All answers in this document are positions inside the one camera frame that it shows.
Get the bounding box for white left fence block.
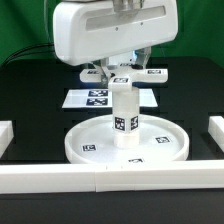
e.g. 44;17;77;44
0;121;14;158

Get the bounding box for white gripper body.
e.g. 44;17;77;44
53;0;178;66

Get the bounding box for white front fence bar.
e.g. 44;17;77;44
0;160;224;194

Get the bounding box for white marker sheet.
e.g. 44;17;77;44
62;89;158;109

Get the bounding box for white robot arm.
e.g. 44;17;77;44
53;0;178;67

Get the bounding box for white cross-shaped table base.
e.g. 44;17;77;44
80;64;168;92

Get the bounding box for white right fence block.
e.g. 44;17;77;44
208;116;224;152

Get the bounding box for black cables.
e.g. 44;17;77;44
0;0;56;68

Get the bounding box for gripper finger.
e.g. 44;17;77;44
134;47;151;69
95;59;110;85

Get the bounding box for white fence block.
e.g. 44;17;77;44
208;116;224;152
0;121;14;158

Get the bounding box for white round table top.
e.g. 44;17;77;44
64;114;189;164

